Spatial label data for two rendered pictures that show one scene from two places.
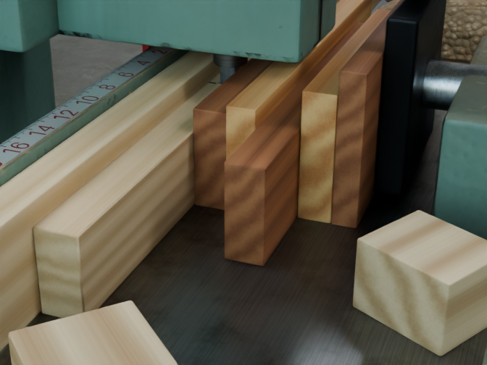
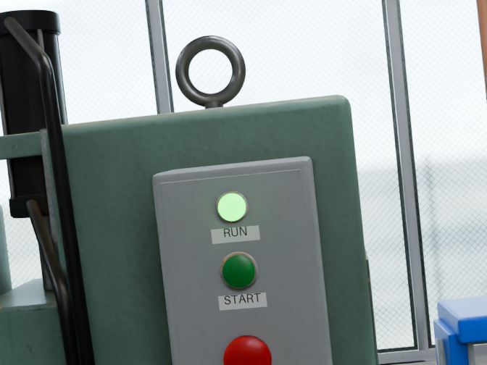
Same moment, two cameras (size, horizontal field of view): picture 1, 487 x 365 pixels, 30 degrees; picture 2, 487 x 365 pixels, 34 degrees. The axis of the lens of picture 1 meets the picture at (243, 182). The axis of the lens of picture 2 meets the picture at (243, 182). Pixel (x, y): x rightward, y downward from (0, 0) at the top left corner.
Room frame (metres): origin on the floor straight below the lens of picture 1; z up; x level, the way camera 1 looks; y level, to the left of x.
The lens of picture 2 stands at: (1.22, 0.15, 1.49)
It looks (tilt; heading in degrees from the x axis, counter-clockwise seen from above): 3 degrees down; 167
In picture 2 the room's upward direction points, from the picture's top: 6 degrees counter-clockwise
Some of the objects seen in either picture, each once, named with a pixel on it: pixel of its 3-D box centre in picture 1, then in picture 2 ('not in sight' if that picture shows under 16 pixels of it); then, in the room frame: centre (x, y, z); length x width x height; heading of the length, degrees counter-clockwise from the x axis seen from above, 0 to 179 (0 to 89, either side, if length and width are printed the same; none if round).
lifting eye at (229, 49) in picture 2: not in sight; (210, 74); (0.58, 0.28, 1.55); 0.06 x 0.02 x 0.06; 70
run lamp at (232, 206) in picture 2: not in sight; (231, 207); (0.75, 0.25, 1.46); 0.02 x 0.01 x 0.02; 70
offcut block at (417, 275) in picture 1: (429, 279); not in sight; (0.31, -0.07, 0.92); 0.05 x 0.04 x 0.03; 41
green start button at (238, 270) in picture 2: not in sight; (238, 271); (0.75, 0.25, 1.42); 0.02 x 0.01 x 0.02; 70
